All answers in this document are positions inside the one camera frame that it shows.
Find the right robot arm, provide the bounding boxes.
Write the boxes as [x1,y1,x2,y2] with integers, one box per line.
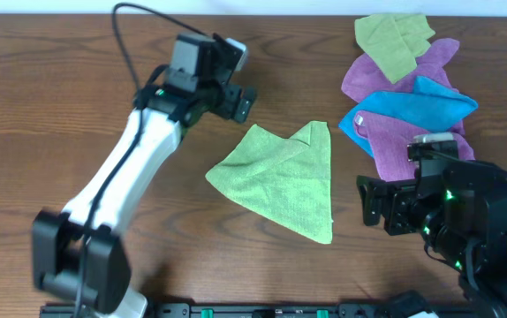
[356,141,507,317]

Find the olive green cloth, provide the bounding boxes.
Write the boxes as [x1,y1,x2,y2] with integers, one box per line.
[354,13,435,84]

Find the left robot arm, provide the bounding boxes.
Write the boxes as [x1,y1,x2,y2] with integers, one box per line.
[32,33,256,318]

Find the upper purple cloth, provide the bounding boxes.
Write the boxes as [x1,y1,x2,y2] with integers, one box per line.
[341,38,460,102]

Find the blue cloth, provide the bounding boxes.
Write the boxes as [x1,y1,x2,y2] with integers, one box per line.
[338,76,479,157]

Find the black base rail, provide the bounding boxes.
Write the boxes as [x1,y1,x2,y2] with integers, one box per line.
[39,300,440,318]

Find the lower purple cloth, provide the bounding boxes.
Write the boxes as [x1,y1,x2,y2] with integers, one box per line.
[352,110,474,181]

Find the light green cloth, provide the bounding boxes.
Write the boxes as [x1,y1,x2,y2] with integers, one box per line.
[205,121,333,245]

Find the purple cloth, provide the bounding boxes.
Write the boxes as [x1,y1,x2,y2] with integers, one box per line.
[341,38,460,102]
[352,110,474,181]

